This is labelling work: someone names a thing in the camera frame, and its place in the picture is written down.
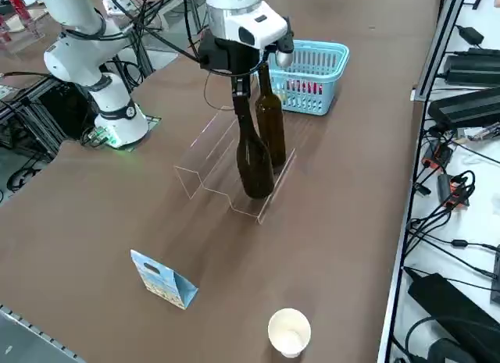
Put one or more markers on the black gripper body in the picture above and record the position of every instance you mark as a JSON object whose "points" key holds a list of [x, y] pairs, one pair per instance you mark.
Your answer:
{"points": [[226, 54]]}

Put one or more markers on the square-shouldered brown wine bottle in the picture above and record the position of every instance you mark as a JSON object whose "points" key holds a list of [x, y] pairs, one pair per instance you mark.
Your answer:
{"points": [[273, 125]]}

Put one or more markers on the sloped-shoulder brown wine bottle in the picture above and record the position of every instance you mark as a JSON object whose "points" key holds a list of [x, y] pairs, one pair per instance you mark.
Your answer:
{"points": [[254, 171]]}

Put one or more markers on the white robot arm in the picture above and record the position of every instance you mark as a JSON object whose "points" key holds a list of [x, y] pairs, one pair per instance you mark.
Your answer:
{"points": [[117, 117]]}

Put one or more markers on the clear acrylic stepped shelf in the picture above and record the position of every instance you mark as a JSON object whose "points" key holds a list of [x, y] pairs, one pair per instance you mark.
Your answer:
{"points": [[218, 144]]}

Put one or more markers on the red cola bottle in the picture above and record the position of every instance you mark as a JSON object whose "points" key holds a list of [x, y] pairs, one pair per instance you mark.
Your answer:
{"points": [[308, 87]]}

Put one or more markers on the light blue plastic basket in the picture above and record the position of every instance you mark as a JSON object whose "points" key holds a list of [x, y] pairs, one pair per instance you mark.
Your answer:
{"points": [[312, 109]]}

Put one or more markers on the orange and black device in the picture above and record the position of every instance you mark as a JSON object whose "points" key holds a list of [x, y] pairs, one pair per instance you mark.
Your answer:
{"points": [[437, 157], [455, 191]]}

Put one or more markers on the blue printed paper bag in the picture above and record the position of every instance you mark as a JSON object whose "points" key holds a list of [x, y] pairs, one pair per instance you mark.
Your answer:
{"points": [[156, 277]]}

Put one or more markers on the white paper cup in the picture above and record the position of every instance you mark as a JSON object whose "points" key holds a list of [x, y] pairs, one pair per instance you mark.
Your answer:
{"points": [[289, 332]]}

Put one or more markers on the white side workbench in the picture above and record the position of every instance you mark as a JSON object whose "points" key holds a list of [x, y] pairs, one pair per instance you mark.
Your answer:
{"points": [[484, 171]]}

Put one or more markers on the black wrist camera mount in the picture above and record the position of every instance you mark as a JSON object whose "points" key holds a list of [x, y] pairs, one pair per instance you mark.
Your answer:
{"points": [[286, 39]]}

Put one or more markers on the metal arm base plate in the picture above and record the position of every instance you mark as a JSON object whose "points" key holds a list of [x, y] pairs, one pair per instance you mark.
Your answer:
{"points": [[154, 121]]}

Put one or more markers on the black metal frame cart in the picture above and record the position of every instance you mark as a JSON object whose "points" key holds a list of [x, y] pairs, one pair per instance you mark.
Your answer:
{"points": [[58, 109]]}

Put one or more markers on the aluminium frame post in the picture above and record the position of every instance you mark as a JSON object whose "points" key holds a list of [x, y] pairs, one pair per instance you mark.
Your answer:
{"points": [[437, 47]]}

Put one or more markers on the aluminium table edge rail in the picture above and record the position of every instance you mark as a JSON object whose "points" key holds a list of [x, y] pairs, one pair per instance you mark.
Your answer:
{"points": [[31, 335]]}

